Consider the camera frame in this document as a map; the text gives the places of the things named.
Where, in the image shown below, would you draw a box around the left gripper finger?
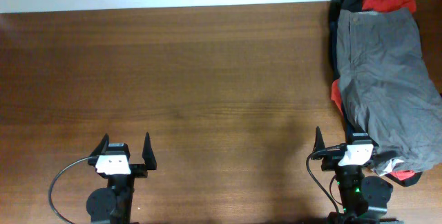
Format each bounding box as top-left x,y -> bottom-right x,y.
90,133 -> 109,156
142,132 -> 157,170

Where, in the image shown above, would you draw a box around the grey shorts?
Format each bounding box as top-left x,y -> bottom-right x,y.
336,8 -> 441,174

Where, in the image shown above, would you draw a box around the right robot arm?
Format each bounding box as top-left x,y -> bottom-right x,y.
306,127 -> 400,224

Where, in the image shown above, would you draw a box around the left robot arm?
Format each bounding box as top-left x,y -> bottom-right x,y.
86,133 -> 157,224

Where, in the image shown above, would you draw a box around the navy blue garment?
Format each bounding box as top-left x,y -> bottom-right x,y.
329,21 -> 355,142

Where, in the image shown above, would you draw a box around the red and black garment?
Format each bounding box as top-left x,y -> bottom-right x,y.
328,0 -> 417,23

